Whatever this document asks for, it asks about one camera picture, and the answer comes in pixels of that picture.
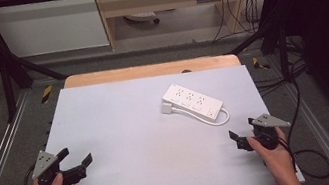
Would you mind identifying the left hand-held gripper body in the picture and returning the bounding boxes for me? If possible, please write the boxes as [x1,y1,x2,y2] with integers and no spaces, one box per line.
[28,145,83,185]

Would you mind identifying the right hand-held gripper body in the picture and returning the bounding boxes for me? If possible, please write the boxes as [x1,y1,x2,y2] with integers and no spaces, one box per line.
[251,109,295,153]

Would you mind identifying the white power strip cable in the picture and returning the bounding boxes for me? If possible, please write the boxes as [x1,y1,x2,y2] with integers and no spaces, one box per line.
[169,96,233,134]

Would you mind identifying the white power strip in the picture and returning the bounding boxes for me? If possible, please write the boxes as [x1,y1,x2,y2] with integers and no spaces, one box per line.
[159,75,227,132]

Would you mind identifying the white power plug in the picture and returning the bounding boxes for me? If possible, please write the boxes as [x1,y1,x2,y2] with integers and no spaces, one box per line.
[159,100,176,116]

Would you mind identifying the person's right hand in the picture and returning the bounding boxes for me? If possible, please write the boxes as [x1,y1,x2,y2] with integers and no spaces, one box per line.
[244,124,299,185]

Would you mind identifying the yellow black tape strip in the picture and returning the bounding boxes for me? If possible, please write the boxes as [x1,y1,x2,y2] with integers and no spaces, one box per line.
[38,84,57,105]
[251,54,271,72]

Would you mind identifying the black metal stand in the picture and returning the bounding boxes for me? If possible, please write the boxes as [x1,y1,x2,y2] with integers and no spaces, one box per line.
[221,0,329,92]
[0,0,73,125]

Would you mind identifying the wooden table board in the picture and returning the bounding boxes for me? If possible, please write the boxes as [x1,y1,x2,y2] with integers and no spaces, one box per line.
[62,47,243,96]

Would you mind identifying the white cabinet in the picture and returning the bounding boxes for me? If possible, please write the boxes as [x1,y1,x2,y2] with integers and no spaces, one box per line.
[0,0,111,64]

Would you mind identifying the grey chair base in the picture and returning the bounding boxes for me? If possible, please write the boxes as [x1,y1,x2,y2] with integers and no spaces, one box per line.
[123,9,162,30]

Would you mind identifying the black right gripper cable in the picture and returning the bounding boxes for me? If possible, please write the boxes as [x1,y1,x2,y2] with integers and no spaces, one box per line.
[269,58,329,185]

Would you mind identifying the black floor cable bundle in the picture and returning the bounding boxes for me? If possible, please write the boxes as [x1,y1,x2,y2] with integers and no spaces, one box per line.
[247,33,314,99]

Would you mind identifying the black cables under desk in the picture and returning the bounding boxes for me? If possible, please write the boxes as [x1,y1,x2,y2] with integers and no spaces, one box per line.
[205,0,278,44]

